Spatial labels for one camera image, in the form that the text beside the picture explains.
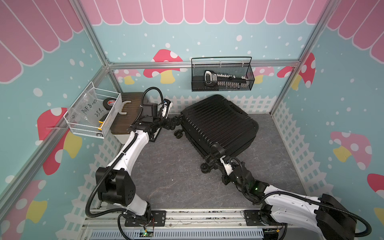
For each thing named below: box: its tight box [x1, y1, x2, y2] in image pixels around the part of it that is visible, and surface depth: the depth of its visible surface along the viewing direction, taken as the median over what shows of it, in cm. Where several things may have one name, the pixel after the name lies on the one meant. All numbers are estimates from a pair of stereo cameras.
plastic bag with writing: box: [69, 87, 110, 127], surface depth 68 cm
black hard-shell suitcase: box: [174, 94, 259, 174], surface depth 89 cm
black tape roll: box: [102, 97, 117, 111], surface depth 81 cm
